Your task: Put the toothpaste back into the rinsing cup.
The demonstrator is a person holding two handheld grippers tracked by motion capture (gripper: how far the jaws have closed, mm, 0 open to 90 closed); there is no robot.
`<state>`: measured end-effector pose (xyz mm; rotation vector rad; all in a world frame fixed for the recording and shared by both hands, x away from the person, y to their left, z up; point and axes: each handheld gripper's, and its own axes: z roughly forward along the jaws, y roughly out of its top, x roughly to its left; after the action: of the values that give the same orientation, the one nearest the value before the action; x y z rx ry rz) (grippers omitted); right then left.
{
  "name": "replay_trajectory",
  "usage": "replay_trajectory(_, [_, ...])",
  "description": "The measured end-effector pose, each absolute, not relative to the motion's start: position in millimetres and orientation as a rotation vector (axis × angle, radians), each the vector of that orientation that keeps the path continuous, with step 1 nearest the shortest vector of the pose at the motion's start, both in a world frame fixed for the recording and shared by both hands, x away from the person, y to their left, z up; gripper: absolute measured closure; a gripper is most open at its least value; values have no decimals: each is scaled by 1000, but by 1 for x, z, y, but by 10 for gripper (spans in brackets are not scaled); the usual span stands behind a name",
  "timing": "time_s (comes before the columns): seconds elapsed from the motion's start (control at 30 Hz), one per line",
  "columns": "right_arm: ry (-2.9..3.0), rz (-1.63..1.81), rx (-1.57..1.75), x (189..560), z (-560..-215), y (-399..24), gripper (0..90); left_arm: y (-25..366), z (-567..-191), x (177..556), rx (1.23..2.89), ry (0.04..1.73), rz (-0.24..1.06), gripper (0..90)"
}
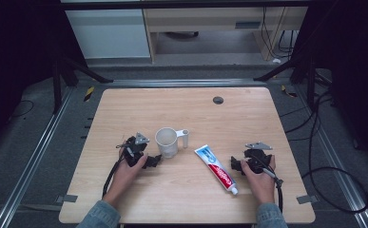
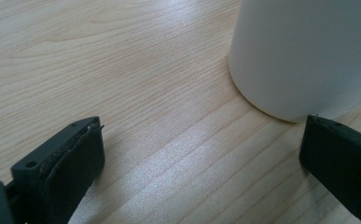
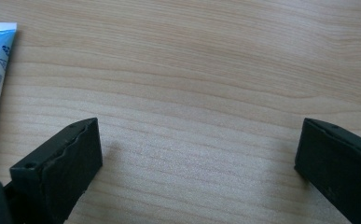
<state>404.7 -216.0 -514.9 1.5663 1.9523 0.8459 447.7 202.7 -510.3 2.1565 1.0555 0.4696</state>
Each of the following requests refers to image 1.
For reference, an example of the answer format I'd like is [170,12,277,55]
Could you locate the light wooden desk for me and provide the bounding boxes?
[142,6,309,64]

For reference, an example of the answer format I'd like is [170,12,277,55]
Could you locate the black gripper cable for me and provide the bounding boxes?
[101,157,125,198]
[260,166,284,214]

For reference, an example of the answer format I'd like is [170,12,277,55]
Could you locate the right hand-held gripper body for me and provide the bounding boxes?
[242,141,274,175]

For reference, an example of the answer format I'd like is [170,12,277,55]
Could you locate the grey tape strip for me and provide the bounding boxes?
[296,194,320,205]
[55,194,79,204]

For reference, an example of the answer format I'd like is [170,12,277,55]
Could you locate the black hanging desk cables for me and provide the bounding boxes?
[260,6,298,60]

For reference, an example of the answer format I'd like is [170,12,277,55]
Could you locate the white cup with handle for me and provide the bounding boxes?
[154,126,191,160]

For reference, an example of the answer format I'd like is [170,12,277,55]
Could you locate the metal floor rail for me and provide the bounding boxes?
[0,85,75,228]
[294,85,368,228]

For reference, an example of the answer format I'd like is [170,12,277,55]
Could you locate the white cabinet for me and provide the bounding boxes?
[64,8,151,60]

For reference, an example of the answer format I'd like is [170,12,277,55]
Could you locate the white blue red toothpaste tube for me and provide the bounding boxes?
[193,143,240,197]

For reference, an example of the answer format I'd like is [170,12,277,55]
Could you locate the person's right hand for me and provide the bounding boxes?
[240,154,278,206]

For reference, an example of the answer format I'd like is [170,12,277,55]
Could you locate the person's left hand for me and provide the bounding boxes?
[102,147,149,209]

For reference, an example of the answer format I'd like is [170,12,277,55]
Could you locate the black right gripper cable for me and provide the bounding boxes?
[260,166,284,214]

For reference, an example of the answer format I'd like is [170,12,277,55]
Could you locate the long black floor cable loop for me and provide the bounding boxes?
[280,89,368,214]

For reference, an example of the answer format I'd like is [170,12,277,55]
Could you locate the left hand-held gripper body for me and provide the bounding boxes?
[115,131,151,168]

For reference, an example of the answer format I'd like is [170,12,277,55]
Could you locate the metal cross rail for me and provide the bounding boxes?
[103,78,267,88]

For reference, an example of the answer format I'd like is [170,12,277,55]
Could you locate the yellow black tape marker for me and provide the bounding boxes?
[83,85,96,104]
[281,84,299,99]

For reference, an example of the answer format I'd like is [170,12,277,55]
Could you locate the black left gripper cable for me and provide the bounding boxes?
[101,157,125,198]

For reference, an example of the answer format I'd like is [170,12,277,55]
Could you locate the black metal stand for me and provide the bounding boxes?
[51,41,115,116]
[253,47,335,110]

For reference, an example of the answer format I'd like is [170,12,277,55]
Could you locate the thin black floor cable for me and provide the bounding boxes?
[7,99,35,124]

